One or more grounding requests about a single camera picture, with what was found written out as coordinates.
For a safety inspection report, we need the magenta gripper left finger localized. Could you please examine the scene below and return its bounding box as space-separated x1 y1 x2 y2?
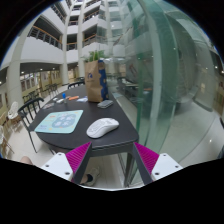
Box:
40 141 93 185

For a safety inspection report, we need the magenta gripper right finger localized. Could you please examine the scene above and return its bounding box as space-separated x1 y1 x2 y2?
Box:
132 142 184 186

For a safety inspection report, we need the light blue mouse pad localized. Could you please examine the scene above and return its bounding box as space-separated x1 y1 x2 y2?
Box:
35 110 83 134

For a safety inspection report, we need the white computer mouse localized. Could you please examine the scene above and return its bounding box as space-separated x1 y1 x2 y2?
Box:
86 118 119 138

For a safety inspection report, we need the white sneaker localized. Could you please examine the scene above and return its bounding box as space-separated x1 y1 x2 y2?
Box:
86 168 100 186

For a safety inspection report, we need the dark oval table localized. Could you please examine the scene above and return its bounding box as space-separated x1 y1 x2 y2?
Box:
29 83 140 188

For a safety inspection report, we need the white paper sheet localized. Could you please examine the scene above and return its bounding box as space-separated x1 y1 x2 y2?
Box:
77 97 88 102

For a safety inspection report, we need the orange marker pen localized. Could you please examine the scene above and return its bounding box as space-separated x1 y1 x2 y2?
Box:
68 96 79 100

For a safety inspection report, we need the grey eyeglasses case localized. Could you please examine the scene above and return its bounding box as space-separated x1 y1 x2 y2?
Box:
97 100 113 109

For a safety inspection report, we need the black chair left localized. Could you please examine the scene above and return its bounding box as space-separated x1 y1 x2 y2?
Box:
18 97 44 146

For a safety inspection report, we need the black chair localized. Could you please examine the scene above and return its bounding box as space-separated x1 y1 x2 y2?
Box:
68 81 85 89
18 97 44 146

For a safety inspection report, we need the black chair far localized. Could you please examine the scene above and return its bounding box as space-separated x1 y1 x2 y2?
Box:
68 81 85 89

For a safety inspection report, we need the brown paper bag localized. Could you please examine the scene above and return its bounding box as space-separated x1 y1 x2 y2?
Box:
85 60 109 103

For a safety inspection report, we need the green plant in bag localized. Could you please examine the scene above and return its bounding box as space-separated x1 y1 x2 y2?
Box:
83 50 105 62

